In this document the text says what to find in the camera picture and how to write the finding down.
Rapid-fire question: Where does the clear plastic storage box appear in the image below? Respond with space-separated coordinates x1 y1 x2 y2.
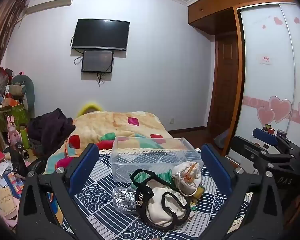
109 136 204 183

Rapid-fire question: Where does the brown wooden door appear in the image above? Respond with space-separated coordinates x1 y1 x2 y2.
206 31 239 133

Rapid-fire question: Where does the silver sequin pouch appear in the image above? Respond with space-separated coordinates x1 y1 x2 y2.
112 186 138 215

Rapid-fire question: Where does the small wall monitor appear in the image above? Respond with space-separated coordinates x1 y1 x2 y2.
81 50 114 73

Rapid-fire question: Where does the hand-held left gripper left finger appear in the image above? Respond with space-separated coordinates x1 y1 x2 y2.
16 143 100 240

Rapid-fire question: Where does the pile of papers and books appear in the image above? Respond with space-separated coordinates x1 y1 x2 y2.
0 160 25 220

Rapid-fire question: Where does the white air conditioner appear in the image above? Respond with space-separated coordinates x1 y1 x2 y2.
26 0 72 14

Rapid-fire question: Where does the cream bag with black straps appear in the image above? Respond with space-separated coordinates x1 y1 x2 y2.
129 169 193 229

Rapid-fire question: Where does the yellow sponge block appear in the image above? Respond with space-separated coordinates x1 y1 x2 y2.
192 184 205 200

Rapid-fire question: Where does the green patterned bag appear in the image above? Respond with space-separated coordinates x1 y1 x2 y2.
0 102 31 133

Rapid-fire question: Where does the white drawstring pouch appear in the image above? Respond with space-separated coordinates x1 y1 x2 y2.
171 161 202 197

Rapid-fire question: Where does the dark clothing pile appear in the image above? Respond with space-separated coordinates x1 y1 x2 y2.
27 108 77 157

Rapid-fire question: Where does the green bottle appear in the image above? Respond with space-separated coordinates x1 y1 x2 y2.
19 125 30 150

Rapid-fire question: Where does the blue wave-pattern bedsheet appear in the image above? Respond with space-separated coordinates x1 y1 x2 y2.
48 148 253 240

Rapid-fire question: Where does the green striped cloth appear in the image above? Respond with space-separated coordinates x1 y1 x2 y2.
130 169 177 189

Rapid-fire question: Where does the brown striped curtain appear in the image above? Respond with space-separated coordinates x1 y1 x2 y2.
0 0 30 100

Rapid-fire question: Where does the grey green plush toy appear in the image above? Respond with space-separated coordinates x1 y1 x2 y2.
10 74 35 118

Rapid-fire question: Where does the wooden wardrobe with sliding doors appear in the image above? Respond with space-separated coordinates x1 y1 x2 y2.
187 0 300 167

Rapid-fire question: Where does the pink rabbit figure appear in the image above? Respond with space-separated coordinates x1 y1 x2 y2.
6 115 22 145

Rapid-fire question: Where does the large wall television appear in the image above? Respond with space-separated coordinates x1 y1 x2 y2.
72 18 130 51

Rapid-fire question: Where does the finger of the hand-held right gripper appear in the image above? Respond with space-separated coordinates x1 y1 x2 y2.
229 135 297 175
252 128 296 155

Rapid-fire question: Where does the beige patterned blanket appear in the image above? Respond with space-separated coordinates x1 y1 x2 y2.
45 110 175 175

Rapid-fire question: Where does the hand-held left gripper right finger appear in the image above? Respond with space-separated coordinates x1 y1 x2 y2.
201 143 284 240

